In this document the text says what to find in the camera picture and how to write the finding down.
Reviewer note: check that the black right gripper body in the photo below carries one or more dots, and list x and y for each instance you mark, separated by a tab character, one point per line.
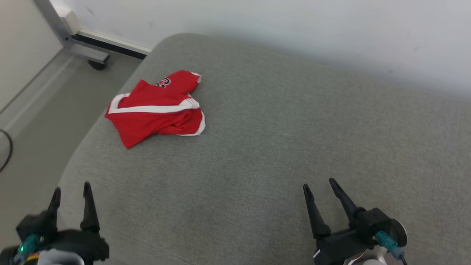
338	246

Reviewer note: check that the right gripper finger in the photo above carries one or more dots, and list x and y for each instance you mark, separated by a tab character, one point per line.
316	221
346	204

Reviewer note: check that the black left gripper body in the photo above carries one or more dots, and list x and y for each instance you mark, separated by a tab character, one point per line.
84	243

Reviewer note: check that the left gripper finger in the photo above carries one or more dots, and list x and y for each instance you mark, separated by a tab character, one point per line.
55	206
89	217

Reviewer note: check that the red shorts white side stripe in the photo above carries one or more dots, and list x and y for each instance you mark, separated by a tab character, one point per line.
147	117

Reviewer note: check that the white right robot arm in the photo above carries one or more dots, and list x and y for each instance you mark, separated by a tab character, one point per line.
371	259

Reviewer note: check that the grey fabric sofa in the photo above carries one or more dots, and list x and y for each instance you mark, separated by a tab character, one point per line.
257	154

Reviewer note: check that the white black baseboard strip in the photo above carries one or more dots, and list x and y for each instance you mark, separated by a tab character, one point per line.
114	44

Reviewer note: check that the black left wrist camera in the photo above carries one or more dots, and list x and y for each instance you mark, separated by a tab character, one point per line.
35	226

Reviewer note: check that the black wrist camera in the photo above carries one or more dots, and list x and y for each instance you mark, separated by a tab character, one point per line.
35	226
371	224

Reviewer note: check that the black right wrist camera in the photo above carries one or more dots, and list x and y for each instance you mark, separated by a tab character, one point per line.
371	224

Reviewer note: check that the grey metal frame with caster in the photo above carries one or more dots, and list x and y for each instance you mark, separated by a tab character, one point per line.
59	25

